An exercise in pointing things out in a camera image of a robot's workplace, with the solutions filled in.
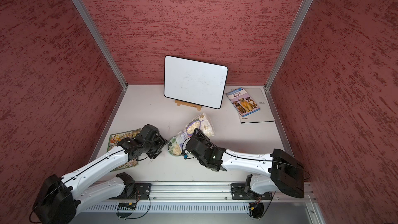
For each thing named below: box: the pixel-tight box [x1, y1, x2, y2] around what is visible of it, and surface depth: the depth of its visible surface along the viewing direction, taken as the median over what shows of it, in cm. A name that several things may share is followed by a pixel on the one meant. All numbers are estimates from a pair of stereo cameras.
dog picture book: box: [224, 87, 261, 118], surface depth 109 cm
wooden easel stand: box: [174, 100, 202, 111], surface depth 106 cm
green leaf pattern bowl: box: [167, 135, 183, 157], surface depth 87 cm
